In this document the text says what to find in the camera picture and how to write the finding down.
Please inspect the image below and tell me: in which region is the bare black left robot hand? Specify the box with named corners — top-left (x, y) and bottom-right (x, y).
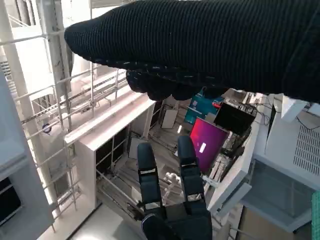
top-left (136, 135), bottom-right (213, 240)

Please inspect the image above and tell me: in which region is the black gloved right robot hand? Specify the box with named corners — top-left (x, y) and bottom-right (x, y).
top-left (64, 0), bottom-right (320, 103)

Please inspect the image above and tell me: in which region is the small white figure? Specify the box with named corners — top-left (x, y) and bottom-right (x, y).
top-left (163, 172), bottom-right (182, 198)

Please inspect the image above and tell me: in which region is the white desk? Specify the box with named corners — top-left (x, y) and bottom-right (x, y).
top-left (207, 117), bottom-right (262, 216)

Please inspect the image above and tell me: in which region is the blue cardboard box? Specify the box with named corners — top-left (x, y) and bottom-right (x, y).
top-left (184, 87), bottom-right (222, 125)

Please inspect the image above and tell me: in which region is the monitor with purple screen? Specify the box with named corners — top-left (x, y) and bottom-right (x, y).
top-left (189, 117), bottom-right (230, 175)

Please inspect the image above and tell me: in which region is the black monitor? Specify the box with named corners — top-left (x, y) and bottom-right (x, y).
top-left (213, 102), bottom-right (258, 137)

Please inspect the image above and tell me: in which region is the white cabinet with mesh panel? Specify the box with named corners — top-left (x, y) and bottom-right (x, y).
top-left (239, 96), bottom-right (320, 235)

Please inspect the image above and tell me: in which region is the white open shelf cabinet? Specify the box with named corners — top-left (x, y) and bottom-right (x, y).
top-left (64, 96), bottom-right (157, 208)

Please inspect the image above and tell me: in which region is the green cutting mat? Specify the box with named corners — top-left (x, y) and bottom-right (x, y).
top-left (311, 192), bottom-right (320, 240)

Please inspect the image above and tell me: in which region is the grey cabinet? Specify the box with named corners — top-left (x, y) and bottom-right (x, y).
top-left (0, 72), bottom-right (55, 233)

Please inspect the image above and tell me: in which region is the white metal railing frame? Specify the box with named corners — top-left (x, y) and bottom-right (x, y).
top-left (0, 0), bottom-right (128, 226)

